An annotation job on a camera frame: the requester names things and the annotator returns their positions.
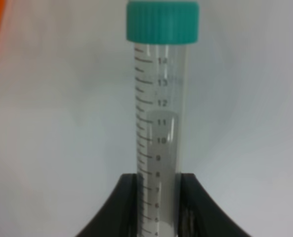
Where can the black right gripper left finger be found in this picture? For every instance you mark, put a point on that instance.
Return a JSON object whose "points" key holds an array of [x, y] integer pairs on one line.
{"points": [[118, 217]]}

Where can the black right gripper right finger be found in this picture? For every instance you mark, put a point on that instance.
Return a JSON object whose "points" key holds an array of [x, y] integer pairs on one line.
{"points": [[200, 216]]}

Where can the clear test tube teal cap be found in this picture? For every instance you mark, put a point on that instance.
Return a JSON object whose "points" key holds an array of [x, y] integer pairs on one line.
{"points": [[160, 31]]}

